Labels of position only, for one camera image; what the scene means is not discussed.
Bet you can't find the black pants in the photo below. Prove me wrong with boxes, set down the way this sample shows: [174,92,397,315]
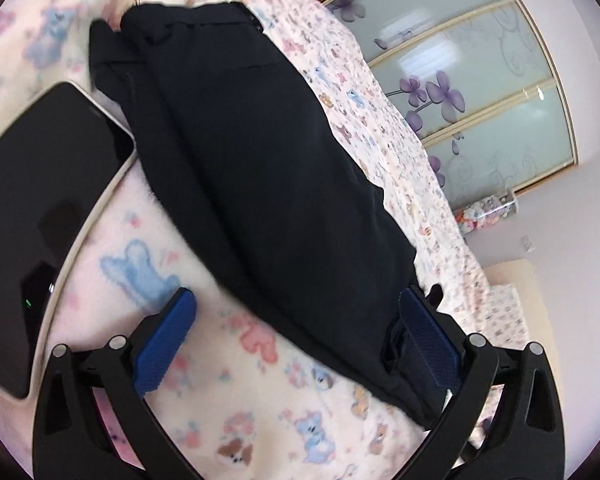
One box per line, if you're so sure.
[89,2,444,428]

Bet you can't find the cartoon print fleece bedspread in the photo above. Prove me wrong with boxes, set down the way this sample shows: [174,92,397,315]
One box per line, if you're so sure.
[0,0,491,479]

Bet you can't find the cream bed headboard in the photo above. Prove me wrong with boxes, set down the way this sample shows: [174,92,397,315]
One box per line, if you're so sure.
[484,259,564,394]

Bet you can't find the glass sliding door wardrobe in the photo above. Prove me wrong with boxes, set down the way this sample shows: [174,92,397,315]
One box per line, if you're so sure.
[321,0,577,209]

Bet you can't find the clear tube of plush toys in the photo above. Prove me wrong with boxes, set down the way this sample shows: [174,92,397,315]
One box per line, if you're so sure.
[455,194,518,235]

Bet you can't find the white wall socket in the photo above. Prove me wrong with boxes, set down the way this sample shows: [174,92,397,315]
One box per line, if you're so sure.
[520,235,535,252]

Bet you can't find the cartoon print pillow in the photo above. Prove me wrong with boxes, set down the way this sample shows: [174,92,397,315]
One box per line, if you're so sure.
[475,284,530,350]

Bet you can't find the black tablet with white edge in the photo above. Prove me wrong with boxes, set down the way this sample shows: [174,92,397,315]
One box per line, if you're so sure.
[0,81,136,401]

